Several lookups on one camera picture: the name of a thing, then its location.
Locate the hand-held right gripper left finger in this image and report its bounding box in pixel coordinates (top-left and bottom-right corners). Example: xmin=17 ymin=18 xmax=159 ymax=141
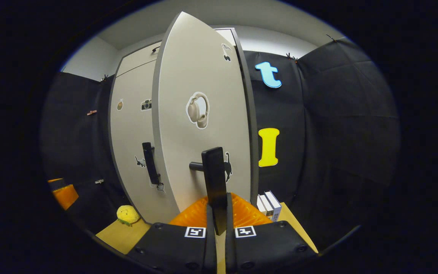
xmin=126 ymin=192 xmax=217 ymax=274

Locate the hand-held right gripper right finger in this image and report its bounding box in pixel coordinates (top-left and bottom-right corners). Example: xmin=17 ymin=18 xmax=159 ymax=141
xmin=225 ymin=192 xmax=319 ymax=274

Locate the grey cabinet door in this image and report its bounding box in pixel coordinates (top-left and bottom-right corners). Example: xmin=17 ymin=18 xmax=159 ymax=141
xmin=109 ymin=61 xmax=181 ymax=224
xmin=151 ymin=11 xmax=259 ymax=236

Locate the grey double-door shoe cabinet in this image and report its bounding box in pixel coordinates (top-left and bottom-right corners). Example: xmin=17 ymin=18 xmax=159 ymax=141
xmin=107 ymin=27 xmax=259 ymax=225

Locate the yellow plush toy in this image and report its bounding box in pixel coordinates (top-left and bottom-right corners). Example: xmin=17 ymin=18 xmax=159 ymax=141
xmin=116 ymin=205 xmax=141 ymax=227

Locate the white book with printed spine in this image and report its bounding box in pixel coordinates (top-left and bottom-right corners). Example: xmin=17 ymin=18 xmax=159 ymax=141
xmin=265 ymin=190 xmax=282 ymax=222

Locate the wooden base board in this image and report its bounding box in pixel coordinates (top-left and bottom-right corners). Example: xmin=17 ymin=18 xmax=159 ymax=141
xmin=96 ymin=202 xmax=319 ymax=274

